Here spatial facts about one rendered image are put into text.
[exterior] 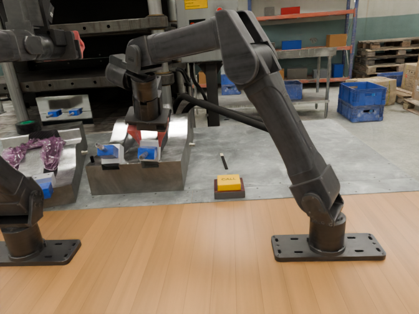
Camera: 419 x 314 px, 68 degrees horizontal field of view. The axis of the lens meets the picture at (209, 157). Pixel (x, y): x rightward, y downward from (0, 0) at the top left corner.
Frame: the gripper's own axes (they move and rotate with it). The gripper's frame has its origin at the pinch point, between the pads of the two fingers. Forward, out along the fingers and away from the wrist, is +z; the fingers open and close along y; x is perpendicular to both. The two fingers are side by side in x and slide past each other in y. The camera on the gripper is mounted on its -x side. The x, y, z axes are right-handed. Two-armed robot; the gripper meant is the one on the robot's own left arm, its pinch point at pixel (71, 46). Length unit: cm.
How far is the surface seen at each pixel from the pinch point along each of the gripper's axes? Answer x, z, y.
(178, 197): 40, -15, -28
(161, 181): 36.6, -11.4, -23.3
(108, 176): 34.2, -12.1, -9.0
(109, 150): 26.2, -13.9, -11.2
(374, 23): -20, 632, -346
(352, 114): 97, 322, -199
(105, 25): -10, 66, 14
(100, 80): 15, 67, 21
